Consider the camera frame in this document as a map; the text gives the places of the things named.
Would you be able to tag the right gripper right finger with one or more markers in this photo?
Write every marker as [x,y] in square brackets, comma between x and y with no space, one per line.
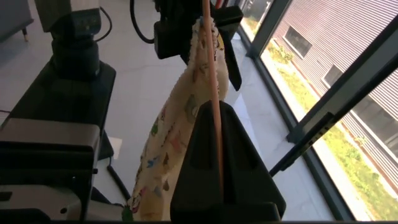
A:
[252,183]

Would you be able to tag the window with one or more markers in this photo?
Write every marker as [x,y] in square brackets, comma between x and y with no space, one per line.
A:
[326,77]

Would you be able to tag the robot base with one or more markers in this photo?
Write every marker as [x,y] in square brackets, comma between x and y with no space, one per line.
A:
[62,102]

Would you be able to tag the cream printed garment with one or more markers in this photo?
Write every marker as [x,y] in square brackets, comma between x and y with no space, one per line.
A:
[174,133]

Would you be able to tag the grey chair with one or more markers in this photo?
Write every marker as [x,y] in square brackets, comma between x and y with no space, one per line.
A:
[12,15]

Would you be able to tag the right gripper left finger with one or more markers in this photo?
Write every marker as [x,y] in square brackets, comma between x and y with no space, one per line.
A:
[196,183]

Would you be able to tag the pink clothes hanger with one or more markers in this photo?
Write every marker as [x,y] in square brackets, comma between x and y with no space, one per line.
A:
[213,77]

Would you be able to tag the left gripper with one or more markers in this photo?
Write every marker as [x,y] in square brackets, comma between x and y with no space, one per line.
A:
[169,37]

